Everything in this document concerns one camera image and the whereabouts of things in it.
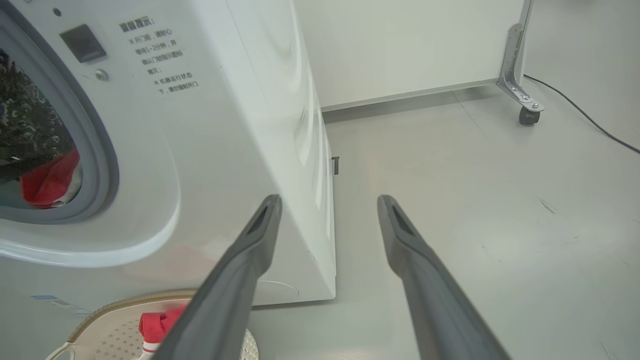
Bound white partition panel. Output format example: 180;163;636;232
292;0;533;112

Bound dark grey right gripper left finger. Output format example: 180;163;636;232
152;194;284;360

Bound metal bracket with caster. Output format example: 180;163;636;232
496;22;546;126

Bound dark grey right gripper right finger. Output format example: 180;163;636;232
376;194;512;360

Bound red shorts with white trim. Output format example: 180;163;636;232
20;148;82;209

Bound white washing machine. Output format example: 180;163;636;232
0;0;337;360

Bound cream perforated laundry basket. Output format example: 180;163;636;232
45;289;260;360

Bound blue white energy label sticker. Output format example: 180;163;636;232
30;294;93;316

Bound thin black floor cable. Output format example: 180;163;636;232
523;74;640;155

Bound red Bulls jersey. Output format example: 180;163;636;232
132;306;188;360

